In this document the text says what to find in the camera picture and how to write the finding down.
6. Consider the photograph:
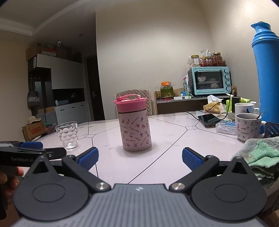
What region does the white storage cabinet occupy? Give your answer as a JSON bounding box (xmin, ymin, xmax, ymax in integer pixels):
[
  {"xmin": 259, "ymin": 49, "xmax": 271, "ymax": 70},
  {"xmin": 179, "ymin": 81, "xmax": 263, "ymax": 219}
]
[{"xmin": 27, "ymin": 54, "xmax": 88, "ymax": 124}]

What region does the blue thermos flask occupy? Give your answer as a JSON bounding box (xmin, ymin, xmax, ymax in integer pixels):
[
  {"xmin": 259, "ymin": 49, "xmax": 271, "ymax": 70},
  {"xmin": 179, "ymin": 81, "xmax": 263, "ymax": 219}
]
[{"xmin": 251, "ymin": 22, "xmax": 278, "ymax": 123}]

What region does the yellow snack bag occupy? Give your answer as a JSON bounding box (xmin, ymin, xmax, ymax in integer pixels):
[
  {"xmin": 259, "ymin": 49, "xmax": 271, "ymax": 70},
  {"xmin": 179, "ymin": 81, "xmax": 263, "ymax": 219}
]
[{"xmin": 203, "ymin": 102, "xmax": 226, "ymax": 114}]

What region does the black smartphone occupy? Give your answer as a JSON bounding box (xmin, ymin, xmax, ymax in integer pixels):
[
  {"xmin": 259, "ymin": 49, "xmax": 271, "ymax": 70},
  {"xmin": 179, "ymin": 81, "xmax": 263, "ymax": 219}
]
[{"xmin": 198, "ymin": 113, "xmax": 221, "ymax": 128}]

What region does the red contents jar right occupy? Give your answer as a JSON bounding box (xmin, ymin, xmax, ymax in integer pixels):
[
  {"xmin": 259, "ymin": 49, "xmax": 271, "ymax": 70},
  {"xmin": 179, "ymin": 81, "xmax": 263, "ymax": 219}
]
[{"xmin": 213, "ymin": 52, "xmax": 223, "ymax": 66}]

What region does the left hand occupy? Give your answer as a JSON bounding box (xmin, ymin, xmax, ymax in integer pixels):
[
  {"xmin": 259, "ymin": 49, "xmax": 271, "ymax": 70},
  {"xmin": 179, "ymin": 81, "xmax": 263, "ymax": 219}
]
[{"xmin": 1, "ymin": 166, "xmax": 24, "ymax": 220}]

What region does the straw hat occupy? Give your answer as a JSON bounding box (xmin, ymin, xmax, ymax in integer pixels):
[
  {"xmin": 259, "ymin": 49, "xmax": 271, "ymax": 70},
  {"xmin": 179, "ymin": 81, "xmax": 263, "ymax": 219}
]
[{"xmin": 27, "ymin": 116, "xmax": 42, "ymax": 125}]

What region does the black power adapter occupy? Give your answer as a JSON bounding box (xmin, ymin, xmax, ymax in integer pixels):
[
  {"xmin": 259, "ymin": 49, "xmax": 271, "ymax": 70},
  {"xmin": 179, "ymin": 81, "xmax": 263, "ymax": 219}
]
[{"xmin": 231, "ymin": 96, "xmax": 241, "ymax": 113}]

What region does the pink patterned bottle body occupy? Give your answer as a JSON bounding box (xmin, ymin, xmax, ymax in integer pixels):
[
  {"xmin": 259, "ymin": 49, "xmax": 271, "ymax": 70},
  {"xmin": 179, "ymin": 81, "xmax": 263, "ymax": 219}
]
[{"xmin": 118, "ymin": 109, "xmax": 152, "ymax": 151}]

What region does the green packet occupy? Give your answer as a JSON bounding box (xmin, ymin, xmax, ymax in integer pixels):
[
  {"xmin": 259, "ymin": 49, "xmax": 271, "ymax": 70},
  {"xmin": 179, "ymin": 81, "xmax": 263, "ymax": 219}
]
[{"xmin": 226, "ymin": 97, "xmax": 252, "ymax": 112}]

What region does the blue white tissue pack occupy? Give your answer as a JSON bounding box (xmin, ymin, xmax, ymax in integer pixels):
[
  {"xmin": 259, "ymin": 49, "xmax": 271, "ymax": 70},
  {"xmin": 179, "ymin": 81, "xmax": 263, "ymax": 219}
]
[{"xmin": 216, "ymin": 120, "xmax": 236, "ymax": 135}]

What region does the red contents jar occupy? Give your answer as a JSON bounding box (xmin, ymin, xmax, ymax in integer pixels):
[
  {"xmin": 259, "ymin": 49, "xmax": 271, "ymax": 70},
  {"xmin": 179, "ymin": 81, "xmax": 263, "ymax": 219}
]
[
  {"xmin": 213, "ymin": 52, "xmax": 223, "ymax": 66},
  {"xmin": 201, "ymin": 56, "xmax": 214, "ymax": 67}
]

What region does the glass jar yellow lid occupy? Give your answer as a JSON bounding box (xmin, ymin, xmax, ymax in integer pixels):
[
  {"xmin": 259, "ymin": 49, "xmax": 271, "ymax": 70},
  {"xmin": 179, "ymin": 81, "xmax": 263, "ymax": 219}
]
[{"xmin": 188, "ymin": 54, "xmax": 201, "ymax": 68}]

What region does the orange lid pickle jar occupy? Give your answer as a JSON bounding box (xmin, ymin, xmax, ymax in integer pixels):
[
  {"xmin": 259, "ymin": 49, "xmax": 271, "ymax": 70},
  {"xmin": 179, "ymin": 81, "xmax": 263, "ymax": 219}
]
[{"xmin": 160, "ymin": 81, "xmax": 174, "ymax": 98}]

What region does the hanging dark bag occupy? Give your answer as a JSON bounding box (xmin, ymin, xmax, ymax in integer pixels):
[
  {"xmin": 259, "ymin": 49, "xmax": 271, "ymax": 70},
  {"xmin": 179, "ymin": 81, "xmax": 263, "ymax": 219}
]
[{"xmin": 27, "ymin": 80, "xmax": 40, "ymax": 109}]

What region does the red contents jar middle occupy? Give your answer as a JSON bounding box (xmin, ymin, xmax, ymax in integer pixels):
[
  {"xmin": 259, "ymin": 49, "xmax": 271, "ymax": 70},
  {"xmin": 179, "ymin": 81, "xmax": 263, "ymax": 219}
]
[{"xmin": 201, "ymin": 56, "xmax": 214, "ymax": 67}]

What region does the teal toaster oven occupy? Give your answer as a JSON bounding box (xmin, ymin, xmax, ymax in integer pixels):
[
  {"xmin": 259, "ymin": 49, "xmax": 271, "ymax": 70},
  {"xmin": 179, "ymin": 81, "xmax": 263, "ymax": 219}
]
[{"xmin": 188, "ymin": 67, "xmax": 232, "ymax": 96}]

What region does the pink bottle cap with strap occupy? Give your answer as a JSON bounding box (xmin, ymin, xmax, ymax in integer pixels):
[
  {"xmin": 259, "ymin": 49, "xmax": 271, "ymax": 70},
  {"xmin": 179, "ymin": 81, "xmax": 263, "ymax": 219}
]
[{"xmin": 114, "ymin": 95, "xmax": 147, "ymax": 113}]

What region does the wooden side shelf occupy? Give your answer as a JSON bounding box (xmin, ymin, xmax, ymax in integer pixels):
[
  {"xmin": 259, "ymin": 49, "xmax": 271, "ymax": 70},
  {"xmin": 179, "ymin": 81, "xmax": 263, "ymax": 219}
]
[{"xmin": 153, "ymin": 87, "xmax": 238, "ymax": 115}]

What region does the white mug behind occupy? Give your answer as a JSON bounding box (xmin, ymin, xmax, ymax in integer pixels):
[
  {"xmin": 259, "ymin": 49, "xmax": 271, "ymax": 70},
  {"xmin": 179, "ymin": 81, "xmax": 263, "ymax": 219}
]
[{"xmin": 235, "ymin": 103, "xmax": 259, "ymax": 115}]

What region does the green towel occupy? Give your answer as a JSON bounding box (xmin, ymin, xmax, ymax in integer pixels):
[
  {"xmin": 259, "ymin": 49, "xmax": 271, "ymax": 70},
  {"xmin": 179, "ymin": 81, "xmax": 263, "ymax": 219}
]
[{"xmin": 233, "ymin": 137, "xmax": 279, "ymax": 179}]

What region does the clear drinking glass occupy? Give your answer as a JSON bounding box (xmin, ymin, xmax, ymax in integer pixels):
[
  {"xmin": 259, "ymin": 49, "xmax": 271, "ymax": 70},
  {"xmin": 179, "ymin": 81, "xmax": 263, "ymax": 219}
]
[{"xmin": 55, "ymin": 122, "xmax": 78, "ymax": 150}]

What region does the cardboard box on floor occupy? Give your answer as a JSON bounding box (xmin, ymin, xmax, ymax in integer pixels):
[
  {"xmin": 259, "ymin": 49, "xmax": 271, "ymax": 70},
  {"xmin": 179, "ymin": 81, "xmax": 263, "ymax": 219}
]
[{"xmin": 22, "ymin": 121, "xmax": 46, "ymax": 141}]

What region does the black charging cable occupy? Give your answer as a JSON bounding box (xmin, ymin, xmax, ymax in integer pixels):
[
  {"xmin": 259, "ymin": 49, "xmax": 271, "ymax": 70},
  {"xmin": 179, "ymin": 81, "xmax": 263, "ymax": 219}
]
[{"xmin": 186, "ymin": 87, "xmax": 237, "ymax": 119}]

